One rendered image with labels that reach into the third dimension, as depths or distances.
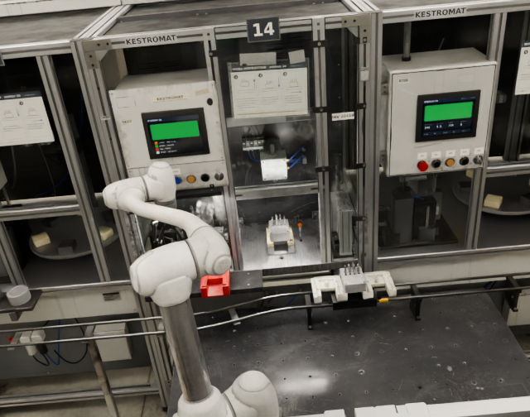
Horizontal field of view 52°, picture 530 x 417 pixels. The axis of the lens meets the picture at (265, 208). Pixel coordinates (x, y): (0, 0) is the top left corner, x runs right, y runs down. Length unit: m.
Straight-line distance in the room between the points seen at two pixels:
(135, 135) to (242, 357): 1.07
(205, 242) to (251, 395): 0.58
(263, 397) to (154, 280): 0.60
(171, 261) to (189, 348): 0.32
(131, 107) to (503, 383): 1.84
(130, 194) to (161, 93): 0.42
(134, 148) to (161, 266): 0.76
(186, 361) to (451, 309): 1.38
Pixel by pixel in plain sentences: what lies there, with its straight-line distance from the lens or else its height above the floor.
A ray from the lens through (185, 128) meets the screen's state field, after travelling 2.24.
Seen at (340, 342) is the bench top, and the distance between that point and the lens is 2.54.
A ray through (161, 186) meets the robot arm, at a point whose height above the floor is 1.47.
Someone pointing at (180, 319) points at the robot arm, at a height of 1.29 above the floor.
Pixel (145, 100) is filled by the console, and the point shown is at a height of 1.78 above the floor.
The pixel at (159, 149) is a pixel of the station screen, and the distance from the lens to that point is 2.29.
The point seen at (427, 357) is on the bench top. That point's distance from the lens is 2.50.
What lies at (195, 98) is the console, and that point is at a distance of 2.22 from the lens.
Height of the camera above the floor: 2.43
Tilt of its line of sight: 29 degrees down
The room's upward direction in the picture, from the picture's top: 5 degrees counter-clockwise
